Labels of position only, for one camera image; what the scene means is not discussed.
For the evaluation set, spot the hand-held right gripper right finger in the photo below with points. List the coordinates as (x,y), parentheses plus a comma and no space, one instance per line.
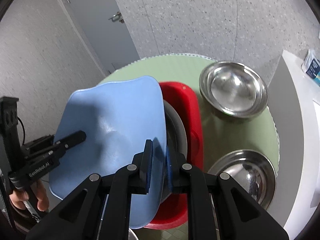
(169,171)

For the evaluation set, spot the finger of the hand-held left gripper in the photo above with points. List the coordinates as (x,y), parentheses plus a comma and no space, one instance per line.
(74,139)

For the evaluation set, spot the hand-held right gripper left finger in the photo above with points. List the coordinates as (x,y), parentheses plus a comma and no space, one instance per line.
(149,166)

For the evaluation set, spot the blue plastic plate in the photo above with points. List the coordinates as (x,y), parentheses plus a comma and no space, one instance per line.
(110,120)

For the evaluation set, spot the person's left hand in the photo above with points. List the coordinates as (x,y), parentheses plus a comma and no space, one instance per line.
(41,198)

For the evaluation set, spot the grey plate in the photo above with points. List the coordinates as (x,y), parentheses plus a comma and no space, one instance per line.
(178,132)

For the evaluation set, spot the red plastic plate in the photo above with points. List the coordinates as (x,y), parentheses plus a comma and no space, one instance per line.
(191,115)

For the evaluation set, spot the steel bowl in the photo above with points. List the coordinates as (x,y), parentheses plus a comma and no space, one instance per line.
(233,90)
(246,175)

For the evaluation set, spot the green round mat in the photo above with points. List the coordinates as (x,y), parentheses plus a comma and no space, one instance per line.
(175,67)

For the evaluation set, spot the grey door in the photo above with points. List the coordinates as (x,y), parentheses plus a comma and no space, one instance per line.
(100,30)

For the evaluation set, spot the white counter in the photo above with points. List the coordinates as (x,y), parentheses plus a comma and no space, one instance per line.
(297,135)

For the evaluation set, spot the blue white packet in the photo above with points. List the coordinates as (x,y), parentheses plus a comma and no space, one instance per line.
(312,66)

